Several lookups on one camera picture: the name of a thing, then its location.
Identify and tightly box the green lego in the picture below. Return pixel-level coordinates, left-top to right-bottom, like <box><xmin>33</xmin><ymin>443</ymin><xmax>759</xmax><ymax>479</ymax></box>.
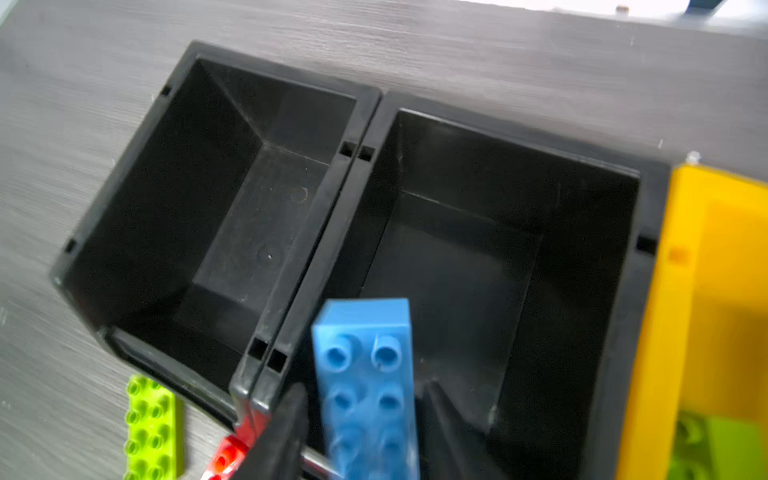
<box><xmin>667</xmin><ymin>410</ymin><xmax>767</xmax><ymax>479</ymax></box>

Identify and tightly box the green flat lego plate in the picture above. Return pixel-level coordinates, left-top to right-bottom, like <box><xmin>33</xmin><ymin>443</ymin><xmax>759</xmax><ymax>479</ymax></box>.
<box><xmin>123</xmin><ymin>375</ymin><xmax>185</xmax><ymax>480</ymax></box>

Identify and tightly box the red lego brick right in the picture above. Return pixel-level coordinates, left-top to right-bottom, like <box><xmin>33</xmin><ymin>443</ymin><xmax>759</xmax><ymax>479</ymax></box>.
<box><xmin>201</xmin><ymin>420</ymin><xmax>268</xmax><ymax>480</ymax></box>

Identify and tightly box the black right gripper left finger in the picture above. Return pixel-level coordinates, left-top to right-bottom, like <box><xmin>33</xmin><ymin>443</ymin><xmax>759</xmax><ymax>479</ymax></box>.
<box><xmin>231</xmin><ymin>384</ymin><xmax>309</xmax><ymax>480</ymax></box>

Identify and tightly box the black storage bin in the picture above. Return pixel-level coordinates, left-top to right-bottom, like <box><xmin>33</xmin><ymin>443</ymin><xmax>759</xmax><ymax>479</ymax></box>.
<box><xmin>51</xmin><ymin>41</ymin><xmax>381</xmax><ymax>427</ymax></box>
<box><xmin>249</xmin><ymin>91</ymin><xmax>671</xmax><ymax>479</ymax></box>

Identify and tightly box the blue lego brick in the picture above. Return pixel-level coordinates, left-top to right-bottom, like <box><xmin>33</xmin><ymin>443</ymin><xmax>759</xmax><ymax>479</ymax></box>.
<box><xmin>311</xmin><ymin>298</ymin><xmax>420</xmax><ymax>479</ymax></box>

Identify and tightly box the left black storage bin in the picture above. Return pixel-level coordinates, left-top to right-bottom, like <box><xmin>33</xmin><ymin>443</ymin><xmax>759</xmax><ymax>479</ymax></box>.
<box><xmin>51</xmin><ymin>41</ymin><xmax>381</xmax><ymax>427</ymax></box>

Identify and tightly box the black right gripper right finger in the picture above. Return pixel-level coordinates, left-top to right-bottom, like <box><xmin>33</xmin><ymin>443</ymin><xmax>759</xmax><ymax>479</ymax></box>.
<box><xmin>419</xmin><ymin>381</ymin><xmax>508</xmax><ymax>479</ymax></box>

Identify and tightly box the yellow storage bin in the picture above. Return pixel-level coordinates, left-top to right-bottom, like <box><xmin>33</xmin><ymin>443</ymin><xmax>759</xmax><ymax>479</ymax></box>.
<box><xmin>616</xmin><ymin>165</ymin><xmax>767</xmax><ymax>479</ymax></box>

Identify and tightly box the middle black storage bin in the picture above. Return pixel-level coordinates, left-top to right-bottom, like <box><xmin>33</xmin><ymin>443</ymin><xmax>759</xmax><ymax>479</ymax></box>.
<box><xmin>249</xmin><ymin>91</ymin><xmax>671</xmax><ymax>479</ymax></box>

